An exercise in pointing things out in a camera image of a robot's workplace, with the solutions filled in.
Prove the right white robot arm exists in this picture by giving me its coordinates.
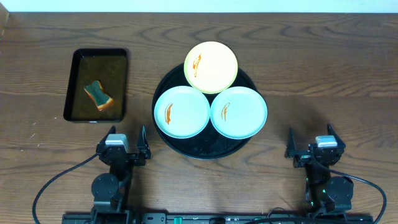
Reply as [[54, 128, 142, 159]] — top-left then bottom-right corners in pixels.
[[284, 124, 354, 218]]

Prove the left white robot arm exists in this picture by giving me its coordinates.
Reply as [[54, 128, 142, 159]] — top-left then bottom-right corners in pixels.
[[91, 126, 151, 212]]

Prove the orange and green sponge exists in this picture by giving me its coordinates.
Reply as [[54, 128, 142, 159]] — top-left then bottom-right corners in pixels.
[[84, 80, 114, 111]]

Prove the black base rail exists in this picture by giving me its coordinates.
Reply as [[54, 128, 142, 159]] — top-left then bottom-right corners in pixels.
[[62, 213, 373, 224]]

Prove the pale green plate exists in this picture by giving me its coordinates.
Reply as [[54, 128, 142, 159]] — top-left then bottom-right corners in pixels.
[[210, 86, 268, 139], [154, 86, 210, 139]]

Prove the yellow plate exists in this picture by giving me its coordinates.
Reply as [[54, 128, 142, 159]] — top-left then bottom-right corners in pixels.
[[183, 41, 238, 94]]

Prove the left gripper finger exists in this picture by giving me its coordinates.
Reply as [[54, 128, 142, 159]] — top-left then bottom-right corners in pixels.
[[99, 126, 116, 146], [136, 126, 151, 159]]

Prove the black rectangular water tray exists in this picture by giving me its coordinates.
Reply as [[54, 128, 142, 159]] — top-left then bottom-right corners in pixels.
[[63, 49, 129, 123]]

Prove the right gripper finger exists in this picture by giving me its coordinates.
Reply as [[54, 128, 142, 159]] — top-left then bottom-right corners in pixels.
[[327, 123, 346, 149], [284, 128, 296, 158]]

